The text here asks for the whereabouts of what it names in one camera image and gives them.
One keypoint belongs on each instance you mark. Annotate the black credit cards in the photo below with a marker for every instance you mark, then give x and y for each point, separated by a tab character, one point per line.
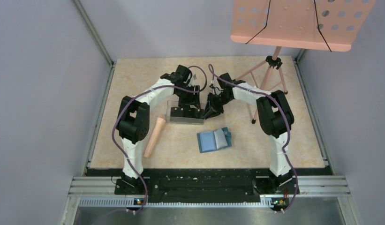
188	113

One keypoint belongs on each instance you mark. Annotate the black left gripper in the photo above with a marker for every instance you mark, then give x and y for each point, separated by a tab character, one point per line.
192	99

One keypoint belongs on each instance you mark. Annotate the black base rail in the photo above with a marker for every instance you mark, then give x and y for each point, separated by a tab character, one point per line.
207	185

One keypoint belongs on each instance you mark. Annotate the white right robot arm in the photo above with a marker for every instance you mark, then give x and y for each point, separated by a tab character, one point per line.
275	119

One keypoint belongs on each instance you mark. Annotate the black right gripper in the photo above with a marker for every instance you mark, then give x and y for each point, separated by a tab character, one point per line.
212	108

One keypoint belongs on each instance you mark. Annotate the clear acrylic card box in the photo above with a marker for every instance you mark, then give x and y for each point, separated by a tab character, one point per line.
169	119

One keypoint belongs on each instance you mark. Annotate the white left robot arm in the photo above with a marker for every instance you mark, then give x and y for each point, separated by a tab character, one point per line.
133	122

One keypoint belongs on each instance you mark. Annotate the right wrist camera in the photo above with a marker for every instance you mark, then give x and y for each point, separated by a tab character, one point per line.
216	90

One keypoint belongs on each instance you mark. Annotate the pink music stand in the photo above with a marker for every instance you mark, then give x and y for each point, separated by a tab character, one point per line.
305	24

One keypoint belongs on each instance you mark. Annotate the blue leather card holder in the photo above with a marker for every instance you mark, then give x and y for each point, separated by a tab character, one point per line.
210	141

